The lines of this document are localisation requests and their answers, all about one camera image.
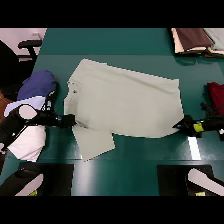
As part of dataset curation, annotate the beige garment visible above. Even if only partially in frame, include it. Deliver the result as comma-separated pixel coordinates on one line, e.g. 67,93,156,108
170,27,224,57

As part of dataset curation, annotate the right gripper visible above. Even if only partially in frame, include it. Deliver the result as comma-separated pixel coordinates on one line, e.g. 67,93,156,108
172,114,205,138

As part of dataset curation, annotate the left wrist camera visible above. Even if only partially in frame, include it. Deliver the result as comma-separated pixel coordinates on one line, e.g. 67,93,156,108
43,90,57,116

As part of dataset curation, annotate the black office chair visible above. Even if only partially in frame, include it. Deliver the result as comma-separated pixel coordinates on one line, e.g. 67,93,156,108
0,38,44,101

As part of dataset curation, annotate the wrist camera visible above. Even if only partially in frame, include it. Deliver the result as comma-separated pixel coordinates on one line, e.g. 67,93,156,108
199,102,216,117
43,90,57,116

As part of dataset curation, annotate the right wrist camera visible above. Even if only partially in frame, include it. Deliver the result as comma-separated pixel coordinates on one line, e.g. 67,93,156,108
199,102,216,117

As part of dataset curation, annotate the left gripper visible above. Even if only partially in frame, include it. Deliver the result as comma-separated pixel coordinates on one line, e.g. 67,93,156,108
55,113,78,129

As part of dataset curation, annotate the grey garment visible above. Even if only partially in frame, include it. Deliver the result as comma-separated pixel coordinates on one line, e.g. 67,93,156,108
203,27,224,52

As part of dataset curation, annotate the blue garment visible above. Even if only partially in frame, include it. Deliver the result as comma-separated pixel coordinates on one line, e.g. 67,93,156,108
16,69,58,102

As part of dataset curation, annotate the red garment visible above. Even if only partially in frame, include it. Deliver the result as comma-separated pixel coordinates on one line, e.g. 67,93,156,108
206,81,224,116

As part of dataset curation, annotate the pale grey T-shirt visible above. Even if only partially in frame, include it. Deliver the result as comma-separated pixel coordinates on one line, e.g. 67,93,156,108
63,58,185,162

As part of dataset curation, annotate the lavender garment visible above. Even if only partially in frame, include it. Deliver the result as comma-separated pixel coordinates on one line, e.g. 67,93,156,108
3,96,48,118

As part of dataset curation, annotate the brown garment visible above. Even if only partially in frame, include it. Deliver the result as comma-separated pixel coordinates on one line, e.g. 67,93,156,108
175,27,215,53

